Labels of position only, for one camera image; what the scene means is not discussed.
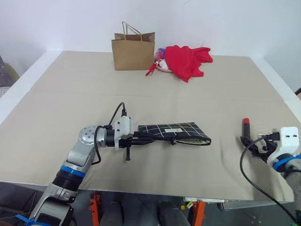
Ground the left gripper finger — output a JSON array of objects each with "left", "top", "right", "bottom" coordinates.
[
  {"left": 131, "top": 139, "right": 165, "bottom": 145},
  {"left": 132, "top": 130, "right": 153, "bottom": 140}
]

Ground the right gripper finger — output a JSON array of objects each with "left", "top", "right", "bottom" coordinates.
[
  {"left": 247, "top": 144, "right": 262, "bottom": 157},
  {"left": 240, "top": 135, "right": 254, "bottom": 147}
]

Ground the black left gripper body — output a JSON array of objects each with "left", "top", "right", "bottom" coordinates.
[{"left": 118, "top": 135, "right": 141, "bottom": 162}]

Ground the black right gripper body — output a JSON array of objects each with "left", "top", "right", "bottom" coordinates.
[{"left": 249, "top": 138, "right": 271, "bottom": 161}]

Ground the red marker with black body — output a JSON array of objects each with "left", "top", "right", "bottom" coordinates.
[{"left": 242, "top": 117, "right": 252, "bottom": 140}]

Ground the black grid zipper pouch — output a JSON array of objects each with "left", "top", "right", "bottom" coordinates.
[{"left": 137, "top": 121, "right": 212, "bottom": 146}]

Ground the blue zip tie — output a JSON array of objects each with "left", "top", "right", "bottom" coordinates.
[{"left": 15, "top": 213, "right": 36, "bottom": 226}]

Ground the beige table cover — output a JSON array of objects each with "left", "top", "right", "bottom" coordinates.
[{"left": 0, "top": 50, "right": 301, "bottom": 203}]

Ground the red ribbon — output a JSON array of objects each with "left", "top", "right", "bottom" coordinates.
[{"left": 145, "top": 61, "right": 158, "bottom": 76}]

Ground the white board under table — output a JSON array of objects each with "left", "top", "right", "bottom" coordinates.
[{"left": 182, "top": 196, "right": 226, "bottom": 203}]

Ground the dark rounded shape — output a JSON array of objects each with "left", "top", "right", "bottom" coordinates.
[
  {"left": 100, "top": 201, "right": 125, "bottom": 226},
  {"left": 157, "top": 201, "right": 191, "bottom": 226}
]

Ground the pink and white toy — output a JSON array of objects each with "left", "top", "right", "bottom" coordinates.
[{"left": 154, "top": 56, "right": 173, "bottom": 73}]

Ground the orange table clamp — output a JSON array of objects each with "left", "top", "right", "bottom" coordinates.
[
  {"left": 88, "top": 191, "right": 101, "bottom": 226},
  {"left": 191, "top": 200, "right": 206, "bottom": 226}
]

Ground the brown paper bag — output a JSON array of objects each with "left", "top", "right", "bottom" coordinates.
[{"left": 111, "top": 21, "right": 156, "bottom": 71}]

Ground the red cloth garment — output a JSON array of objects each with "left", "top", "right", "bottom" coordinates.
[{"left": 163, "top": 45, "right": 214, "bottom": 83}]

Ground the olive green chair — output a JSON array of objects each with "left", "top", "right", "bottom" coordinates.
[{"left": 3, "top": 62, "right": 20, "bottom": 83}]

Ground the dark laptop keyboard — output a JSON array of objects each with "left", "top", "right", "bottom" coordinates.
[{"left": 0, "top": 55, "right": 14, "bottom": 99}]

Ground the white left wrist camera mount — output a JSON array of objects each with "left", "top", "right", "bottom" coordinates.
[{"left": 114, "top": 117, "right": 136, "bottom": 150}]

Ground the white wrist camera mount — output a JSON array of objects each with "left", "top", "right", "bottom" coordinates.
[
  {"left": 267, "top": 127, "right": 301, "bottom": 166},
  {"left": 114, "top": 117, "right": 136, "bottom": 150}
]

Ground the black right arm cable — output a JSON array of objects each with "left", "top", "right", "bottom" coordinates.
[{"left": 239, "top": 134, "right": 301, "bottom": 225}]

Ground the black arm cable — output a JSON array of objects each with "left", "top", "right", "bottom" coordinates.
[
  {"left": 93, "top": 102, "right": 127, "bottom": 165},
  {"left": 239, "top": 134, "right": 301, "bottom": 225}
]

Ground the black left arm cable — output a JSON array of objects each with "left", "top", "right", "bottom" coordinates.
[{"left": 93, "top": 102, "right": 127, "bottom": 165}]

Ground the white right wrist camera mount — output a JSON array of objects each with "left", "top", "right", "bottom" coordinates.
[{"left": 267, "top": 127, "right": 301, "bottom": 166}]

